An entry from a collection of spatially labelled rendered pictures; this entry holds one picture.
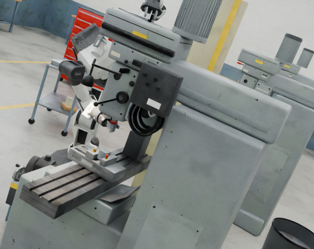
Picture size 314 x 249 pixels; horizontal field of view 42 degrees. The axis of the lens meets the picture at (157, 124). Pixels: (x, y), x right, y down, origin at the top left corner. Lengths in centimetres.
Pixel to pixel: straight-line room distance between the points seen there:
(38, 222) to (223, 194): 124
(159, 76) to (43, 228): 131
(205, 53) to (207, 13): 186
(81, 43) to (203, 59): 158
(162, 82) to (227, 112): 40
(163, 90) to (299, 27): 944
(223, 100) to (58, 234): 133
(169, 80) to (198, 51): 216
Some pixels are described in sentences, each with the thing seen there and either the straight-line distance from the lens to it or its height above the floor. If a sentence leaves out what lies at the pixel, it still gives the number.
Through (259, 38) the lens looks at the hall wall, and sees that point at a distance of 1134.
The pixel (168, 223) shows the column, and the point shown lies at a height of 98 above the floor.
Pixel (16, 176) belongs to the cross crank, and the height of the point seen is 62.
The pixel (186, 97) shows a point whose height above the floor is 161.
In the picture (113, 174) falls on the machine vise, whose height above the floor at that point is 99.
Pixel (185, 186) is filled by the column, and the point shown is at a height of 121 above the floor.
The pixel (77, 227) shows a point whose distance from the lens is 261.
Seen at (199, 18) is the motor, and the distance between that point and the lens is 221.
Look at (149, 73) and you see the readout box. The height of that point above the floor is 169.
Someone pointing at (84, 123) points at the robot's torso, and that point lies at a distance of 319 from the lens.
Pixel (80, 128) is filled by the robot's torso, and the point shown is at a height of 93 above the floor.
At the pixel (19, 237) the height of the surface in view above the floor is 32.
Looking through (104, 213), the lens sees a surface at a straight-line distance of 247.
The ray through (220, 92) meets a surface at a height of 170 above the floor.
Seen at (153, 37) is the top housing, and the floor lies 183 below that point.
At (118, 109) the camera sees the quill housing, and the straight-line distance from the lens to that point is 237.
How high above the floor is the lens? 199
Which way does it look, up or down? 15 degrees down
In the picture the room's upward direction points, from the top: 21 degrees clockwise
